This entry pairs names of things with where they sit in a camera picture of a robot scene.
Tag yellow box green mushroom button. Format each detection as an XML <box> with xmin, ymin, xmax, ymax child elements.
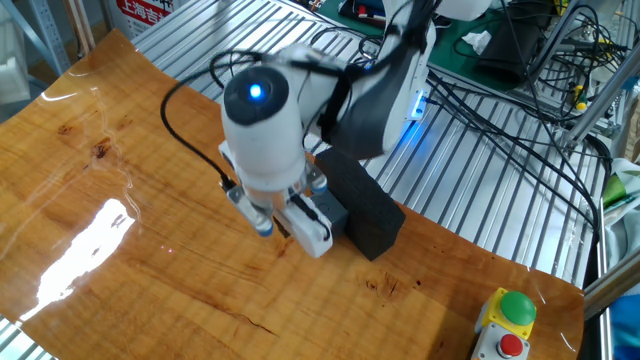
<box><xmin>481</xmin><ymin>287</ymin><xmax>539</xmax><ymax>341</ymax></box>

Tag crumpled white tissue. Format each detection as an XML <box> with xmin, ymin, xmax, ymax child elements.
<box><xmin>460</xmin><ymin>29</ymin><xmax>494</xmax><ymax>56</ymax></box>

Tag black bag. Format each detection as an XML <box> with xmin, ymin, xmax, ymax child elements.
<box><xmin>473</xmin><ymin>7</ymin><xmax>547</xmax><ymax>85</ymax></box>

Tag green white plastic bag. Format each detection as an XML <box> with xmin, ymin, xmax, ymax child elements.
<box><xmin>601</xmin><ymin>157</ymin><xmax>640</xmax><ymax>264</ymax></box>

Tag colourful flat box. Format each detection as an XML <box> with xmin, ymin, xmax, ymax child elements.
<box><xmin>338</xmin><ymin>0</ymin><xmax>387</xmax><ymax>25</ymax></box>

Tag green mat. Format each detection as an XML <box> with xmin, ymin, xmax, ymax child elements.
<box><xmin>317</xmin><ymin>0</ymin><xmax>556</xmax><ymax>95</ymax></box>

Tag blue grey metal shelf upright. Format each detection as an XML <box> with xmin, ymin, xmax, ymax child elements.
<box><xmin>0</xmin><ymin>0</ymin><xmax>72</xmax><ymax>77</ymax></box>

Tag slanted aluminium profile post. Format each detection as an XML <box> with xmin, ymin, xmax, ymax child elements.
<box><xmin>560</xmin><ymin>49</ymin><xmax>640</xmax><ymax>151</ymax></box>

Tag blue cloth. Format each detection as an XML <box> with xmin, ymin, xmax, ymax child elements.
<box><xmin>609</xmin><ymin>293</ymin><xmax>640</xmax><ymax>360</ymax></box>

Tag wooden sticks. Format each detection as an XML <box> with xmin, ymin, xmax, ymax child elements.
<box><xmin>62</xmin><ymin>0</ymin><xmax>97</xmax><ymax>57</ymax></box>

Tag aluminium profile bar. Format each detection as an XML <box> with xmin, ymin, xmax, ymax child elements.
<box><xmin>582</xmin><ymin>252</ymin><xmax>640</xmax><ymax>321</ymax></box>

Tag thick black cable bundle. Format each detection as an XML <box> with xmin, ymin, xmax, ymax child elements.
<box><xmin>426</xmin><ymin>68</ymin><xmax>602</xmax><ymax>244</ymax></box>

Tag silver camera with blue ends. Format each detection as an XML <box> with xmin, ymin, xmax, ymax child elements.
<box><xmin>226</xmin><ymin>163</ymin><xmax>330</xmax><ymax>238</ymax></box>

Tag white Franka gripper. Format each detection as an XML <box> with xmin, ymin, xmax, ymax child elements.
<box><xmin>272</xmin><ymin>195</ymin><xmax>335</xmax><ymax>260</ymax></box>

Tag black camera cable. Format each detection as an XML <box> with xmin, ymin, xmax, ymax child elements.
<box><xmin>159</xmin><ymin>48</ymin><xmax>266</xmax><ymax>192</ymax></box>

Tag thin black cable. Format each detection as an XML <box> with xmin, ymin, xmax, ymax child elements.
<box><xmin>497</xmin><ymin>0</ymin><xmax>615</xmax><ymax>164</ymax></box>

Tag black foam block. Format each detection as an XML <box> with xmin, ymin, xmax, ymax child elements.
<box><xmin>314</xmin><ymin>146</ymin><xmax>407</xmax><ymax>262</ymax></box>

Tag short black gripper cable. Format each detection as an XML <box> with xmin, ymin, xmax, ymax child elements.
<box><xmin>289</xmin><ymin>193</ymin><xmax>333</xmax><ymax>242</ymax></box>

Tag glossy wood pattern mat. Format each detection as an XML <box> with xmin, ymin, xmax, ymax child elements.
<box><xmin>0</xmin><ymin>28</ymin><xmax>586</xmax><ymax>360</ymax></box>

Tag red white sign board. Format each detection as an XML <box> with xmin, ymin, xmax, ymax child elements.
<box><xmin>107</xmin><ymin>0</ymin><xmax>194</xmax><ymax>41</ymax></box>

